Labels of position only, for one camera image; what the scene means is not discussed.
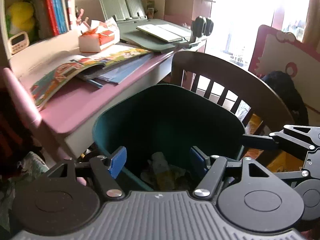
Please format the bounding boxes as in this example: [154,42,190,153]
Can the pink digital timer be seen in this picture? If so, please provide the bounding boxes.
[8,31,29,55]

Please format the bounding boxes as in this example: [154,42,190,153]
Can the black red backpack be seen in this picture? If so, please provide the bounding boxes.
[1,88,33,178]

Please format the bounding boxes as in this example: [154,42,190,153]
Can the colourful picture book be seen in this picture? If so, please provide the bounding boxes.
[30,44,151,109]

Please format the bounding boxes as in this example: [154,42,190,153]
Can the row of upright books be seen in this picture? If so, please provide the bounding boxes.
[30,0,75,40]

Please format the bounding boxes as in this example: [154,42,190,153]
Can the tissue pack red white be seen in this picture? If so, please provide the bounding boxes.
[78,17,120,53]

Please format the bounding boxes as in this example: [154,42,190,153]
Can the pink study desk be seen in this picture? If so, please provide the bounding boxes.
[0,17,208,160]

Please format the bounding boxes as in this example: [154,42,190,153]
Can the dark wooden chair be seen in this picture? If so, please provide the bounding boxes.
[170,51,295,132]

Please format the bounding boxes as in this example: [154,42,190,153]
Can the green book stand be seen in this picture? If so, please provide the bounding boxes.
[99,0,198,54]

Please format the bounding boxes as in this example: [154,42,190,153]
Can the black plush on bed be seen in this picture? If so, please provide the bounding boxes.
[262,71,309,126]

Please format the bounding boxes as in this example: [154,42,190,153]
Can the dark green trash bin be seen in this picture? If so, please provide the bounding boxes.
[92,84,245,192]

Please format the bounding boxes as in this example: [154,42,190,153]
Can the open white notebook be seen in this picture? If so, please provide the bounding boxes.
[136,24,191,43]

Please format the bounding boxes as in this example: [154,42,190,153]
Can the green white zigzag quilt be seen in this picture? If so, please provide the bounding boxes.
[1,152,49,235]

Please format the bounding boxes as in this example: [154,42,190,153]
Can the blue folders on desk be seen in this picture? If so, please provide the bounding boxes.
[76,53,153,89]

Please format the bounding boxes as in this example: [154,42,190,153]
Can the yellow plush toy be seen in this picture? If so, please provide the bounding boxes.
[6,2,35,37]

